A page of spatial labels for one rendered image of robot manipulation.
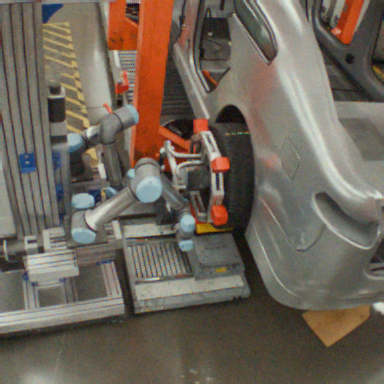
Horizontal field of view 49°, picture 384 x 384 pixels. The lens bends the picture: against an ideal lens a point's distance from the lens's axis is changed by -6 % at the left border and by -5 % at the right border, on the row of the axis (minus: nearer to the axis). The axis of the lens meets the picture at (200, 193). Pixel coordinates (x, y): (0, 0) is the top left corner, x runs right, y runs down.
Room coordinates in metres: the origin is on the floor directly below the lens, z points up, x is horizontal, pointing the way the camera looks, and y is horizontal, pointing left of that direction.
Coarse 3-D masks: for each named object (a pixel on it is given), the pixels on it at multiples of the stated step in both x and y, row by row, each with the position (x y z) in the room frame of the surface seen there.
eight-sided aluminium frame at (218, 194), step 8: (192, 136) 2.26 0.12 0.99; (200, 136) 2.13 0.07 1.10; (208, 136) 2.13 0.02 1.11; (192, 144) 2.26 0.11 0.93; (208, 144) 2.04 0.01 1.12; (192, 152) 2.26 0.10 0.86; (208, 152) 1.98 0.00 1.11; (216, 152) 1.98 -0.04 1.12; (192, 160) 2.28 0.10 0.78; (192, 192) 2.14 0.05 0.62; (216, 192) 1.81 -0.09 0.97; (192, 200) 2.08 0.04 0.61; (200, 200) 2.09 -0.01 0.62; (216, 200) 1.85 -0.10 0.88; (200, 208) 2.04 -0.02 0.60; (208, 208) 1.82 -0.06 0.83; (200, 216) 1.91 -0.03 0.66; (208, 216) 1.80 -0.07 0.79
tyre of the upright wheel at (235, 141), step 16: (208, 128) 2.27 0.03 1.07; (224, 128) 2.15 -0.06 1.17; (240, 128) 2.19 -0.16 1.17; (224, 144) 2.01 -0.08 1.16; (240, 144) 2.04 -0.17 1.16; (240, 160) 1.94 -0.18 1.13; (240, 176) 1.87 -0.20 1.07; (240, 192) 1.83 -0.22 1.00; (240, 208) 1.80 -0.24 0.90; (224, 224) 1.79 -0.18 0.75; (240, 224) 1.83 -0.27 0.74
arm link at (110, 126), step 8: (104, 120) 1.80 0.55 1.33; (112, 120) 1.79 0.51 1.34; (104, 128) 1.76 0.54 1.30; (112, 128) 1.77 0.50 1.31; (120, 128) 1.80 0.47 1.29; (104, 136) 1.74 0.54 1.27; (112, 136) 1.75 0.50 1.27; (104, 144) 1.73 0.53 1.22; (112, 144) 1.75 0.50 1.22; (104, 152) 1.74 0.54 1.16; (112, 152) 1.74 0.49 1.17; (112, 160) 1.73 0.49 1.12; (112, 168) 1.72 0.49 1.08; (112, 176) 1.72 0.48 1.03; (120, 176) 1.75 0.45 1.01; (112, 184) 1.71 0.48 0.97; (120, 184) 1.73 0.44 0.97; (112, 192) 1.68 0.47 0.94
